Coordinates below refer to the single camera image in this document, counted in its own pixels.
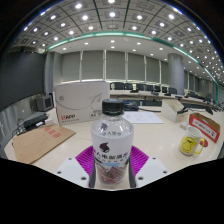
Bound black scissors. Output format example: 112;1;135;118
176;107;191;115

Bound open brown box, red side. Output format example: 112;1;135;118
188;112;222;144

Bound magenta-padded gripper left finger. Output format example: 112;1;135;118
54;144;96;188

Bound brown kraft paper envelope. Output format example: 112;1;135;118
12;123;77;165

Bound white mug with yellow handle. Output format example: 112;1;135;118
179;124;206;156

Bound flat black device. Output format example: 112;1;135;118
22;111;49;129

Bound clear black-capped drink bottle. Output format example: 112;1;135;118
90;98;135;185

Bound black office chairs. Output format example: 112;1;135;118
109;81;214;101

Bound black tabletop microphone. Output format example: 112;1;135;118
204;105;215;116

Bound white printed paper sheet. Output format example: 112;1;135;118
122;110;164;125

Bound black desk phone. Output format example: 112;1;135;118
122;100;139;112

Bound small open white box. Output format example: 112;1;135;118
161;98;188;123

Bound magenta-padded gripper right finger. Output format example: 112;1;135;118
128;145;171;188

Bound large white cardboard box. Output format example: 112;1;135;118
53;80;111;126

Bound long curved conference desk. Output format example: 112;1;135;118
109;89;224;113

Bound black desk microphones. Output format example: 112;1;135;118
129;88;188;101

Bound dark boxy monitor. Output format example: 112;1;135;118
35;94;54;112

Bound round ceiling lights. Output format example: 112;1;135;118
19;0;224;81

